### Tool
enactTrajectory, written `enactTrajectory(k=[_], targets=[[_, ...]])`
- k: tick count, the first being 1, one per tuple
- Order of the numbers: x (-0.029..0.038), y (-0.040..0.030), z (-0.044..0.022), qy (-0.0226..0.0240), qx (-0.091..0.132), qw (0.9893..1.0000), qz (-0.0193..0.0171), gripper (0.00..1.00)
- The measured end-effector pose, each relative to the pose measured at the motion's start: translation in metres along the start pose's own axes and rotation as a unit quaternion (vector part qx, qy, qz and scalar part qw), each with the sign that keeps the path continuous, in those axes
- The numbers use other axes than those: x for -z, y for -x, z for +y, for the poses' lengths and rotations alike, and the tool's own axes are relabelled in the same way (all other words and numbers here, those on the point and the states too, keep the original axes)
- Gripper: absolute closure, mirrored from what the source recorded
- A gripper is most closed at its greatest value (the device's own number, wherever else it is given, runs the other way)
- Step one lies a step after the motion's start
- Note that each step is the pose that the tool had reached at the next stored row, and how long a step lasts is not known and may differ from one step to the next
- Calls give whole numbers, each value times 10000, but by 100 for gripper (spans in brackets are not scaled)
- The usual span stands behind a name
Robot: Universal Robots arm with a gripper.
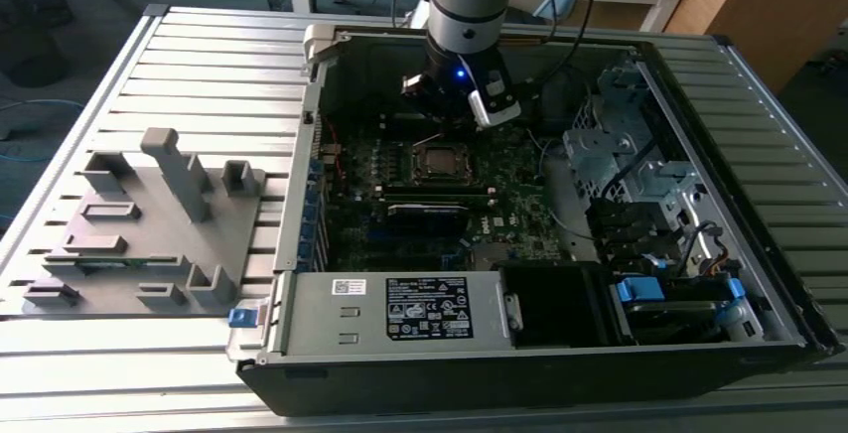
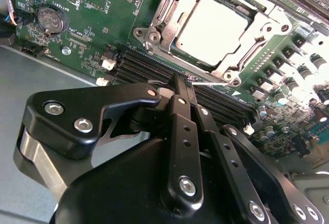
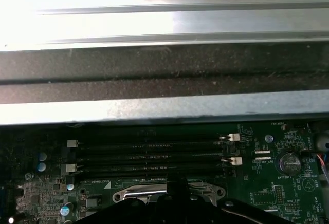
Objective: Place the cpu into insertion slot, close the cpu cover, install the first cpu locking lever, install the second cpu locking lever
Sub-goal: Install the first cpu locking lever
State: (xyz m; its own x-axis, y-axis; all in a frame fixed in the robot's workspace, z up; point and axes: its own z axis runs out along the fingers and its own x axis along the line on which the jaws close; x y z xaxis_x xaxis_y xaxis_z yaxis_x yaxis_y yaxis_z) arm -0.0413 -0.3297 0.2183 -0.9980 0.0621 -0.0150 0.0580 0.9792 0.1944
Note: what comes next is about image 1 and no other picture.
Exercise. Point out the metal locking lever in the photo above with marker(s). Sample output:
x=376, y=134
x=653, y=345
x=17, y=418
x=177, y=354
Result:
x=437, y=137

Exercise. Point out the silver CPU plate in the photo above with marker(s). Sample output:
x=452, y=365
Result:
x=445, y=162

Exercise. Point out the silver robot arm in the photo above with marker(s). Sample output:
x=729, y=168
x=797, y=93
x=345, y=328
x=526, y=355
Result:
x=464, y=16

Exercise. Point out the black RAM slot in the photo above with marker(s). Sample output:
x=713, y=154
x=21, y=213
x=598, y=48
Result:
x=430, y=188

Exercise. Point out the grey case release latch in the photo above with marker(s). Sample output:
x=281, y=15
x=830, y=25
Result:
x=316, y=41

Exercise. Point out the black expansion card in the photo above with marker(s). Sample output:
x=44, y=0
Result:
x=424, y=219

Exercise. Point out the silver drive cage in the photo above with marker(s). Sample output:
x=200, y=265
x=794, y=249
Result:
x=596, y=147

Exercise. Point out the green motherboard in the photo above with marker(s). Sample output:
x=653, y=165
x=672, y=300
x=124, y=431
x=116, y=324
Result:
x=522, y=214

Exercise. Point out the finned chipset heatsink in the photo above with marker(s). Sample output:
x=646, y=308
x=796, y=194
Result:
x=490, y=253

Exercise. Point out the silver power supply unit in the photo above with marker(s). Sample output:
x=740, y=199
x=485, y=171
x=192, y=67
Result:
x=310, y=319

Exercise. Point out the hard disk in blue carrier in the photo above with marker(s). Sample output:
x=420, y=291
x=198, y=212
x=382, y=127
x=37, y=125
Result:
x=638, y=289

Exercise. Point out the grey parts rack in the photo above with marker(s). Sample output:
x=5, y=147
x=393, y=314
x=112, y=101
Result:
x=165, y=234

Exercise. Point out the wooden cabinet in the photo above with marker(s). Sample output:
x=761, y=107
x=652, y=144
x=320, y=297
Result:
x=781, y=6

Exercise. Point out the blue case latch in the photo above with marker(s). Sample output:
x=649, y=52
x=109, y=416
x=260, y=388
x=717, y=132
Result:
x=241, y=318

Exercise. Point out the black PC case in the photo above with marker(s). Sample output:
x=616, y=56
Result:
x=464, y=383

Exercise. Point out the green RAM stick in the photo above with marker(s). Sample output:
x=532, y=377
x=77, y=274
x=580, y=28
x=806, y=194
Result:
x=109, y=263

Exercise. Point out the black office chair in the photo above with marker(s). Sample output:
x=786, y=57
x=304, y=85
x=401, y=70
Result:
x=33, y=45

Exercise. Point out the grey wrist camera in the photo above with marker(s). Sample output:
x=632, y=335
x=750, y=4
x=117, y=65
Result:
x=410, y=86

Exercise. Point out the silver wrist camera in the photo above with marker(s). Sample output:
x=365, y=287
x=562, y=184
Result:
x=494, y=100

